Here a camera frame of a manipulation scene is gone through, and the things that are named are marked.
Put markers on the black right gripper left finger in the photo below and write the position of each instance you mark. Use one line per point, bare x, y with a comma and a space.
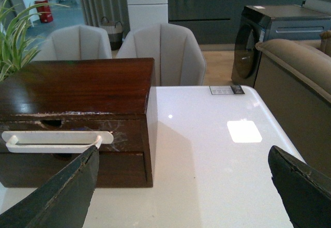
63, 201

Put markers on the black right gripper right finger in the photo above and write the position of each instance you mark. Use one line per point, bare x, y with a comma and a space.
305, 192

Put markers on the white plastic drawer handle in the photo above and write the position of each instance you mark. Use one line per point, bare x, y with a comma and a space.
55, 142

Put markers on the wooden drawer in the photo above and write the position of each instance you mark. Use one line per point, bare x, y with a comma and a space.
127, 134
116, 170

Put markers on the dark wooden drawer box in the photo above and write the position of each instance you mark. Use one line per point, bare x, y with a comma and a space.
100, 89

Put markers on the tan sofa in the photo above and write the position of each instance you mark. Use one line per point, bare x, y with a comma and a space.
293, 80

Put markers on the label sticker on table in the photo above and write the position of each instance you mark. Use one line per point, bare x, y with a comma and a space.
226, 90

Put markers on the green spider plant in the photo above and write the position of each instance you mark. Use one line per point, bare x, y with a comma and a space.
17, 50

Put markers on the left beige upholstered chair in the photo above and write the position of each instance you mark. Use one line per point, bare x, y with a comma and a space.
79, 42

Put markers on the beige upholstered chair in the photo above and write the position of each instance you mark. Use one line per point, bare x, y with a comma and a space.
178, 58
79, 42

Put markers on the black front-load washing machine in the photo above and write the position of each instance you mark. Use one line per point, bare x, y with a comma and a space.
262, 23

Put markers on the right beige upholstered chair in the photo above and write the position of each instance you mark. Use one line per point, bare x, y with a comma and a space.
178, 58

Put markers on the red bin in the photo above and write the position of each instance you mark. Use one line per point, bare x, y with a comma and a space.
45, 11

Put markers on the dark grey kitchen counter cabinet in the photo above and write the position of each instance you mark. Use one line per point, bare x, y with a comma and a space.
215, 23

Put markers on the grey curtain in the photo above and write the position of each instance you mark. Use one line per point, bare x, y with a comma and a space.
114, 10

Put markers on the white cabinet column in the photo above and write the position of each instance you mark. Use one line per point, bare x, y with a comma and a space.
147, 12

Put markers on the woven basket with handles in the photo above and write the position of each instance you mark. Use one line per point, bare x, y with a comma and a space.
114, 30

